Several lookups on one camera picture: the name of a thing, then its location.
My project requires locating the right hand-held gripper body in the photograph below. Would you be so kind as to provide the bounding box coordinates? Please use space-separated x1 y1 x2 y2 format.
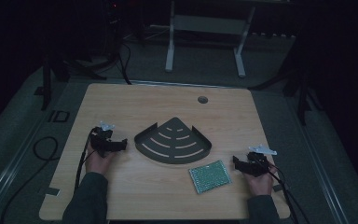
244 144 279 178

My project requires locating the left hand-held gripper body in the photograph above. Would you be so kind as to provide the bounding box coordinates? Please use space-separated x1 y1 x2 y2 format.
89 120 117 159

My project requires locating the green circuit board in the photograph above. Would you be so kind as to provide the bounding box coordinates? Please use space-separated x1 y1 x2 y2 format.
188 160 233 195

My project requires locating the dark grey corner shelf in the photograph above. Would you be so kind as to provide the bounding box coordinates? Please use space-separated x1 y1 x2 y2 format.
133 116 213 165

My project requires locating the person's right hand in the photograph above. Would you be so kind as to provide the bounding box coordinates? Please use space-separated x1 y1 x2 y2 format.
243 165 278 197

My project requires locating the person's left hand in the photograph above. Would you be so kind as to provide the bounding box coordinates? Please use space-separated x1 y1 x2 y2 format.
85 146 117 179

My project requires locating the black stand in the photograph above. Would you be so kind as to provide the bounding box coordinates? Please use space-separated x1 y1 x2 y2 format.
250 59 324 127
34 52 108 112

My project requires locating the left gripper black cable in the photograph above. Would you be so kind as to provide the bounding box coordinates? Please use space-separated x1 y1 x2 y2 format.
74 128 98 191

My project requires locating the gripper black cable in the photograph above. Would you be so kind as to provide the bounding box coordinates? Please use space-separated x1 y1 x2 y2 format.
74 128 98 191
255 154 311 224

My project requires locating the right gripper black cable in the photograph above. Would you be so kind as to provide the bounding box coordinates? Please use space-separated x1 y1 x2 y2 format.
255 154 311 224

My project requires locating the black floor cable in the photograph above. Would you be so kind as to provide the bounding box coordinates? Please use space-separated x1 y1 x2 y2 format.
0 135 61 224

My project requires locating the metal floor rail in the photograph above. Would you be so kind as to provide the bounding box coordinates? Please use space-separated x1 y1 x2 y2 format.
301 127 352 224
0 119 49 218

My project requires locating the black hanging cable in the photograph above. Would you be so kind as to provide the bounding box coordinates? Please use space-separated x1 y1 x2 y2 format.
117 40 133 86

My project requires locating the white table frame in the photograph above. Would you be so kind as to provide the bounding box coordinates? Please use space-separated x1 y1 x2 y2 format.
164 0 257 78

